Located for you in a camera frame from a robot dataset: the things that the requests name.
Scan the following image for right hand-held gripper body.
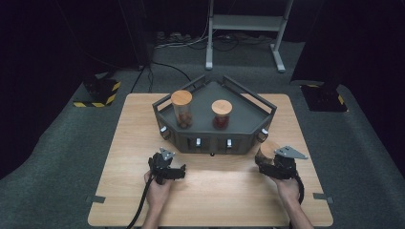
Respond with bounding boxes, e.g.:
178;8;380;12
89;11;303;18
273;145;309;180

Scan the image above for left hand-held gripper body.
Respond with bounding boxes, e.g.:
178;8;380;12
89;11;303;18
147;146;176;184

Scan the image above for medium glass jar wooden lid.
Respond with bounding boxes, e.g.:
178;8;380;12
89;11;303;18
255;140;282;166

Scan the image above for dark grey corner shelf rack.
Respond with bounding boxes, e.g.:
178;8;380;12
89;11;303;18
152;74;278;156

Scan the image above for short glass jar wooden lid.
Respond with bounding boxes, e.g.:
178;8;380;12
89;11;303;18
211;99;233;131

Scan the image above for tall glass jar wooden lid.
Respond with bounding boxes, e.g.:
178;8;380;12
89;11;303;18
170;90;194;130

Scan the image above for person's right hand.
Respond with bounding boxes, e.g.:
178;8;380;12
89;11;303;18
269;176;302;205

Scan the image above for person's left hand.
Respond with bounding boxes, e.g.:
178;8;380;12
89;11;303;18
143;170;175;208

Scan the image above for grey tape strip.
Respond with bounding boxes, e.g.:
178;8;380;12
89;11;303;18
85;194;107;204
312;192;334;205

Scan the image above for black base yellow striped edge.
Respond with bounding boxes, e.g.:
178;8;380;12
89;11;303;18
73;73;122;109
300;83;349;113

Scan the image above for black power strip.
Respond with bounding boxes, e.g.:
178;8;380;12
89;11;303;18
155;31;193;46

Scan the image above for white metal stand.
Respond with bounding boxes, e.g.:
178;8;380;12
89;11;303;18
204;0;294;73

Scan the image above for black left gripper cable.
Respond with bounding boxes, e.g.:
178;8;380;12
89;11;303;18
125;176;155;229

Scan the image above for black floor cable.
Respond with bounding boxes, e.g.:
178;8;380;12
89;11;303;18
150;60;193;84

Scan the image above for tangled black floor cables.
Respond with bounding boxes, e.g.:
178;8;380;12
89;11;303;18
212;32;275;52

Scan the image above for white floor cable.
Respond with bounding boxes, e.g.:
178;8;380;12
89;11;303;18
155;30;212;51

